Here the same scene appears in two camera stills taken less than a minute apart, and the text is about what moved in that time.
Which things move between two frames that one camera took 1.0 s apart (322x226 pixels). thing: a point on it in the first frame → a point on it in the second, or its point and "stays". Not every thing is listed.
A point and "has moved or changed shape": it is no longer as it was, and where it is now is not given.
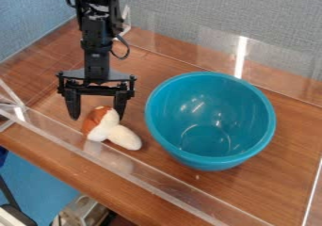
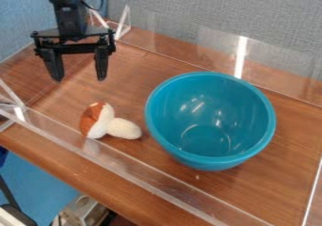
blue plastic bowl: (211, 120) stays
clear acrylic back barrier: (270, 50) stays
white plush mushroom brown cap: (101, 127) has moved or changed shape
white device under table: (83, 212) stays
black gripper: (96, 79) → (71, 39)
